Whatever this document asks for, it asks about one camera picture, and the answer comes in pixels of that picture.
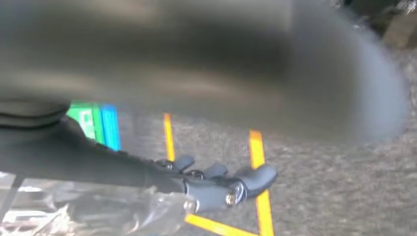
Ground green plastic crate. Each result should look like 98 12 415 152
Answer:
66 102 105 144

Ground yellow floor tape square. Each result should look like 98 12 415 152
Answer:
163 112 275 236

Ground right robot arm sleeve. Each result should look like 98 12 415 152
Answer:
0 96 71 128

